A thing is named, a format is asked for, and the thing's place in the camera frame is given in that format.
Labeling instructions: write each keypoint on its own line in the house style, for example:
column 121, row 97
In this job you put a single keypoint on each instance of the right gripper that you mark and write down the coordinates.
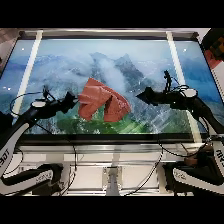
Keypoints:
column 153, row 96

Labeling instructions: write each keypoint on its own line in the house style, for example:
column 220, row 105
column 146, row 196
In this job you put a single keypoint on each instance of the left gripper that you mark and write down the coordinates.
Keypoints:
column 66, row 104

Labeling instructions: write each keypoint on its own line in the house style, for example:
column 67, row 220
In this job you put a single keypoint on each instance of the red garment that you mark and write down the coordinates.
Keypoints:
column 100, row 98

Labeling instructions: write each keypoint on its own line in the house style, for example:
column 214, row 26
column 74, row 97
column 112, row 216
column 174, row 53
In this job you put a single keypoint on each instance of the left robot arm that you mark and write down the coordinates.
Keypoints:
column 13, row 131

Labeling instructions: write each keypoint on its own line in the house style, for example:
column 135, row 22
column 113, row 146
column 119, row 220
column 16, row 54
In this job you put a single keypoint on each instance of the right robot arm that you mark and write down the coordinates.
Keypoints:
column 203, row 108

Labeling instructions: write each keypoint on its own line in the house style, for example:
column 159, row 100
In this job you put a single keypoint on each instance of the heap of clothes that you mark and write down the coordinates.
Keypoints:
column 215, row 43

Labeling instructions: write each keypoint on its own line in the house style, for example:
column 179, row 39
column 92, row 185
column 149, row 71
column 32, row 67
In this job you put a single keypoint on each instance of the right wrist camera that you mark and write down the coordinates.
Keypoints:
column 167, row 82

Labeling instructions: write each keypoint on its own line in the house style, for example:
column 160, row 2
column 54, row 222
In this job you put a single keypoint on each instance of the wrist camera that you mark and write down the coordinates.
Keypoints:
column 46, row 94
column 167, row 82

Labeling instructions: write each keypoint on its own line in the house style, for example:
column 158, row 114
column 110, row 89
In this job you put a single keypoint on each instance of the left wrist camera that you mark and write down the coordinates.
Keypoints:
column 46, row 94

